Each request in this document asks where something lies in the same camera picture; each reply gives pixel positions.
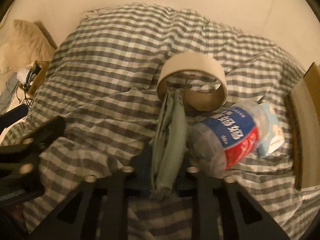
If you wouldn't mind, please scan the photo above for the white tape roll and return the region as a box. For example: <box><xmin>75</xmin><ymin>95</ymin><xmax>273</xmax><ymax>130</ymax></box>
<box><xmin>157</xmin><ymin>51</ymin><xmax>228</xmax><ymax>112</ymax></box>

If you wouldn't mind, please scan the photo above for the blue denim garment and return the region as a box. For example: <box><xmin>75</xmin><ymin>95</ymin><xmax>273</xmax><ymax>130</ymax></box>
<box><xmin>0</xmin><ymin>73</ymin><xmax>19</xmax><ymax>115</ymax></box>

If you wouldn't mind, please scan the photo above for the open cardboard box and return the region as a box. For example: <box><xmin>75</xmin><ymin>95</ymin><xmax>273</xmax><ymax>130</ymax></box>
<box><xmin>284</xmin><ymin>63</ymin><xmax>320</xmax><ymax>190</ymax></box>

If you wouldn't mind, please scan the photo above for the small brown cardboard box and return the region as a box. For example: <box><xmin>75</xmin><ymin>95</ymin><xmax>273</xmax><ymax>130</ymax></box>
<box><xmin>25</xmin><ymin>61</ymin><xmax>50</xmax><ymax>98</ymax></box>

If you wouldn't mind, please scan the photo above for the beige pillow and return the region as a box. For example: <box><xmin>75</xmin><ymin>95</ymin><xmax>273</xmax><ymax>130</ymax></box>
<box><xmin>1</xmin><ymin>19</ymin><xmax>55</xmax><ymax>75</ymax></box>

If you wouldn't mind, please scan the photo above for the blue white tissue packet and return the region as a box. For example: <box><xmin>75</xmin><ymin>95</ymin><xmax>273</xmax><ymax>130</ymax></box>
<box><xmin>257</xmin><ymin>102</ymin><xmax>285</xmax><ymax>158</ymax></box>

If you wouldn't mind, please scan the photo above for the clear plastic bottle blue label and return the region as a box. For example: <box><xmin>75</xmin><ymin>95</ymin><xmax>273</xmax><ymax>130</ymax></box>
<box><xmin>187</xmin><ymin>100</ymin><xmax>269</xmax><ymax>178</ymax></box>

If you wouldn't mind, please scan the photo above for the black cable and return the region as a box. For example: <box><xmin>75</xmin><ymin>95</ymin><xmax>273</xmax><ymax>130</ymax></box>
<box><xmin>16</xmin><ymin>68</ymin><xmax>40</xmax><ymax>108</ymax></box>

